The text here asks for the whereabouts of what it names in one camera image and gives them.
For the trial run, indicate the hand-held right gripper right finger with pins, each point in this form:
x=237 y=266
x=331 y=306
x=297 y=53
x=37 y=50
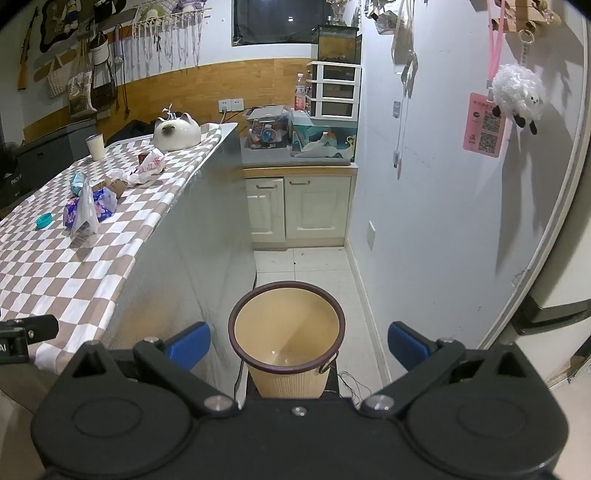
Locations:
x=408 y=345

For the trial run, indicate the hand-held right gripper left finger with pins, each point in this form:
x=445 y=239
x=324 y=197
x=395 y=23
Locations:
x=189 y=345

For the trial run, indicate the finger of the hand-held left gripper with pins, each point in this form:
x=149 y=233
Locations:
x=41 y=328

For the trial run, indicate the beige bin with brown rim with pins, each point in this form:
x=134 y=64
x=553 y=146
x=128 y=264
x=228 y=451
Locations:
x=286 y=318

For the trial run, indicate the teal bottle cap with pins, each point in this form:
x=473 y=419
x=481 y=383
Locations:
x=44 y=222

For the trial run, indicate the blue floral tissue packet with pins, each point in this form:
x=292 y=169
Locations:
x=105 y=203

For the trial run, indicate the blue and white plastic wrapper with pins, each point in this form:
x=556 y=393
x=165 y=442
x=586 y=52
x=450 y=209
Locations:
x=77 y=182

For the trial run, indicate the cream paper cup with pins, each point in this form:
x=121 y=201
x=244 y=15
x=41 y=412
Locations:
x=96 y=147

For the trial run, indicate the brown checkered tablecloth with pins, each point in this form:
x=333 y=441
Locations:
x=106 y=258

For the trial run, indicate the clear plastic bag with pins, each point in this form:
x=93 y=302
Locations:
x=84 y=214

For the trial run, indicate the cream kitchen cabinet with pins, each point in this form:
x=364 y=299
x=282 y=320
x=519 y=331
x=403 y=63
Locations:
x=314 y=207

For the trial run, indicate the white refrigerator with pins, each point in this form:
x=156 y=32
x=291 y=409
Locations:
x=554 y=258

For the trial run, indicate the black appliance box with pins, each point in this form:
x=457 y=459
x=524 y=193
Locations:
x=41 y=152

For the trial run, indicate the red and white wrapper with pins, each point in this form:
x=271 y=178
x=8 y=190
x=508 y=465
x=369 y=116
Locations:
x=151 y=164

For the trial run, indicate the white cat-shaped ceramic pot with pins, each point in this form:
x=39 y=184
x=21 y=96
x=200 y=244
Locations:
x=177 y=134

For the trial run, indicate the white plastic bag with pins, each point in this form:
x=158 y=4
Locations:
x=323 y=148

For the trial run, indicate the dark cloth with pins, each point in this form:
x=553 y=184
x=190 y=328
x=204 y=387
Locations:
x=131 y=131

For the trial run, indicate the clear storage box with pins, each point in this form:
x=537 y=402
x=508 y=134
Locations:
x=265 y=131

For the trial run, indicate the pink card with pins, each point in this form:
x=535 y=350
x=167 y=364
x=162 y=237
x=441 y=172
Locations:
x=480 y=127

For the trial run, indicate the printed tote bag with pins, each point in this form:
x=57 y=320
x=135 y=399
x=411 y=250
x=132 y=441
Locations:
x=82 y=87

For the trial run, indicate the teal box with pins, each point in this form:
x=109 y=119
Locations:
x=302 y=123

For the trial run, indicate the black hanging bag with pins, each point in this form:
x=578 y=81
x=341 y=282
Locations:
x=104 y=90

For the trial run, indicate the white drawer organizer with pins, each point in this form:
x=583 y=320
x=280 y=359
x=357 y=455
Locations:
x=333 y=90

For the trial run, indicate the plastic water bottle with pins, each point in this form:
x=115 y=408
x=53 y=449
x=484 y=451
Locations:
x=300 y=94

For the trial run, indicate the glass fish tank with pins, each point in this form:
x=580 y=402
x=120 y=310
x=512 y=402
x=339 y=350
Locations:
x=338 y=44

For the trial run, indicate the dark window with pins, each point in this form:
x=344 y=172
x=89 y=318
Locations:
x=277 y=21

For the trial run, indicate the white wall outlet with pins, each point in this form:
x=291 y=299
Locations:
x=372 y=235

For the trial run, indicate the white double wall socket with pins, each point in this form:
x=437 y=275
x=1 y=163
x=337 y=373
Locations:
x=230 y=105

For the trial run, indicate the white macrame wall hanging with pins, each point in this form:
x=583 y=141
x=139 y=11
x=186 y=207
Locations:
x=166 y=41

